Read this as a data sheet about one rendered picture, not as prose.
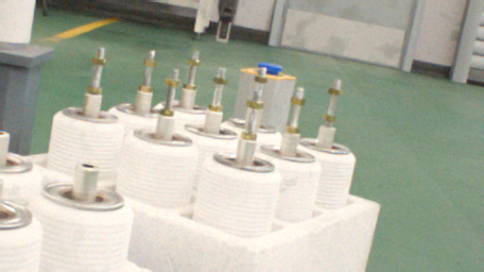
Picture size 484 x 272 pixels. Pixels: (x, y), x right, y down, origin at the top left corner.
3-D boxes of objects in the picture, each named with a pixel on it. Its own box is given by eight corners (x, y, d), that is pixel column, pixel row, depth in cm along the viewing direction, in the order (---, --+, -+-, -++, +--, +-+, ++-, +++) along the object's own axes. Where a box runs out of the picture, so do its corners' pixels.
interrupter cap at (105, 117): (57, 118, 115) (58, 113, 115) (65, 109, 123) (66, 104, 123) (115, 128, 115) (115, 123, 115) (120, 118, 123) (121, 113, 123)
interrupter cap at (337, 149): (294, 148, 124) (295, 144, 124) (299, 140, 131) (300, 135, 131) (348, 160, 122) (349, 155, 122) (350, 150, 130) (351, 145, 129)
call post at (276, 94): (205, 247, 155) (239, 71, 148) (226, 241, 161) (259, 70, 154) (241, 260, 152) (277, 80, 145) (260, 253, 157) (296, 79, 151)
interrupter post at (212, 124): (222, 137, 122) (226, 113, 122) (206, 136, 121) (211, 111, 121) (214, 133, 124) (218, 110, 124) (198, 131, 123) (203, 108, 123)
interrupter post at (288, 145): (297, 158, 118) (302, 133, 117) (293, 161, 115) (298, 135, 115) (280, 153, 118) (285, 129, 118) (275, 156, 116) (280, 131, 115)
